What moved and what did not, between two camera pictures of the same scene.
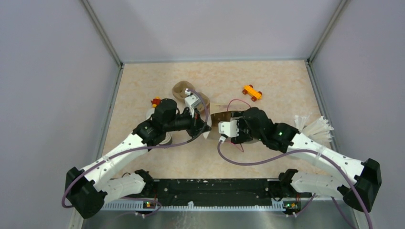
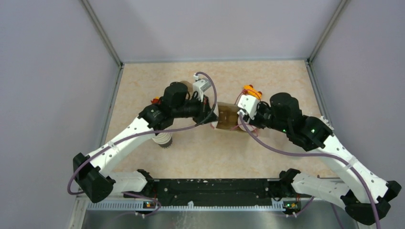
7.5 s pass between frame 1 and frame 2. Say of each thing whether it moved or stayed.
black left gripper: moved
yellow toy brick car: stayed
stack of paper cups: stayed
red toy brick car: stayed
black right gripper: moved
